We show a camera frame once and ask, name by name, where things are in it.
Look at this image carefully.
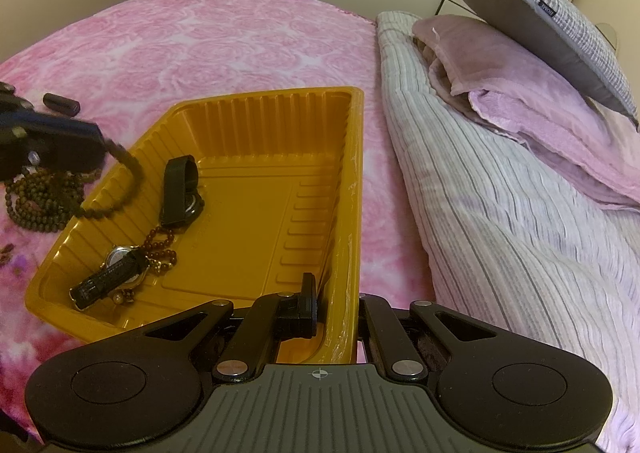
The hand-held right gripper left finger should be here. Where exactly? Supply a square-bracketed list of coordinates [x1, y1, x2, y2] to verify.
[142, 272, 321, 381]

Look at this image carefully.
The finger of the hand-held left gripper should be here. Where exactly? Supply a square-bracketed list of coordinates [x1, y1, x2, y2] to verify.
[17, 117, 104, 143]
[20, 140, 126, 173]

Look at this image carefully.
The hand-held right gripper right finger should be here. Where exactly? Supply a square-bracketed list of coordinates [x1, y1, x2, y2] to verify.
[357, 292, 501, 381]

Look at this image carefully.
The black rectangular case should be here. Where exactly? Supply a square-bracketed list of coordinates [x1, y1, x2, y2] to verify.
[42, 93, 81, 117]

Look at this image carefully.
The brown bead necklace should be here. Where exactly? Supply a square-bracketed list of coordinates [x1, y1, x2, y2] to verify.
[4, 169, 103, 234]

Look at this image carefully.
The orange plastic tray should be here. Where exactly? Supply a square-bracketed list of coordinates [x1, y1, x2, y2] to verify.
[25, 86, 366, 365]

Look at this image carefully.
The black smart watch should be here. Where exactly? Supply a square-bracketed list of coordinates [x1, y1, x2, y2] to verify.
[161, 156, 206, 229]

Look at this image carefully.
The dark red bead bracelet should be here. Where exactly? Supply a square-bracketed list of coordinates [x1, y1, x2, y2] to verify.
[144, 227, 179, 279]

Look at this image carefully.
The gold wristwatch with black strap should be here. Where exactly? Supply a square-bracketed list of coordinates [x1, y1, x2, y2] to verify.
[69, 244, 151, 311]

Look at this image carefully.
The grey striped quilt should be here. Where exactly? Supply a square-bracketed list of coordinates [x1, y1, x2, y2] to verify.
[375, 10, 640, 453]

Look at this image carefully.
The pink floral blanket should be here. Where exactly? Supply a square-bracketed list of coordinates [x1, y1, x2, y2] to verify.
[0, 0, 436, 434]

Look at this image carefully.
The pink pillow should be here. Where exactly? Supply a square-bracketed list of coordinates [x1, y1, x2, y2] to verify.
[411, 14, 640, 213]

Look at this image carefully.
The grey pillow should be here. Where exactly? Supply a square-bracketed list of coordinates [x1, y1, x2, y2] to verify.
[436, 0, 640, 126]

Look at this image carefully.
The pale round disc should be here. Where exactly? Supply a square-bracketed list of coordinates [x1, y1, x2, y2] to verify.
[595, 22, 620, 56]

